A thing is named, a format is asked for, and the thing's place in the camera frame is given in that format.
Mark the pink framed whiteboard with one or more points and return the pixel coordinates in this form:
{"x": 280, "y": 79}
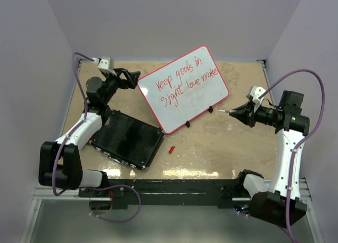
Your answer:
{"x": 183, "y": 89}

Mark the red and white marker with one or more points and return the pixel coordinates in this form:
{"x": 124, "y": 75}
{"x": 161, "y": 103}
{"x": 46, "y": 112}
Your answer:
{"x": 226, "y": 111}

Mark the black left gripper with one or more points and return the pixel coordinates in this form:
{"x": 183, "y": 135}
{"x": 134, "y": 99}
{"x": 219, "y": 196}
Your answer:
{"x": 131, "y": 81}

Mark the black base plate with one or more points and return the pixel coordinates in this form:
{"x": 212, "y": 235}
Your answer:
{"x": 219, "y": 193}

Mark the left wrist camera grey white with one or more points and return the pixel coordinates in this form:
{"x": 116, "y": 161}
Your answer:
{"x": 105, "y": 65}

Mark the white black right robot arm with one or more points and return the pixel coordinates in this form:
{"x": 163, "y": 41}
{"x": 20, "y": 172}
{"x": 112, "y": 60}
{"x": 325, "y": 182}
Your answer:
{"x": 279, "y": 202}

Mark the red marker cap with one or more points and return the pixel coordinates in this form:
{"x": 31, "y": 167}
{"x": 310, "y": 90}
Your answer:
{"x": 171, "y": 150}

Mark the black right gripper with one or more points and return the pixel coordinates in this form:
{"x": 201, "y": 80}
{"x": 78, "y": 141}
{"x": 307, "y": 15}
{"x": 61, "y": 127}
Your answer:
{"x": 250, "y": 119}

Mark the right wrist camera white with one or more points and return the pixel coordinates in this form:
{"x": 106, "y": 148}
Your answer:
{"x": 254, "y": 94}

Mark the aluminium frame rail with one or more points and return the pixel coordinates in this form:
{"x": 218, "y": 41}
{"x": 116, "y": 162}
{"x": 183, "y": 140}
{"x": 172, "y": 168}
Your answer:
{"x": 38, "y": 199}

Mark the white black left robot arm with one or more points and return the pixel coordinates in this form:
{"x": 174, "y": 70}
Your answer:
{"x": 60, "y": 163}

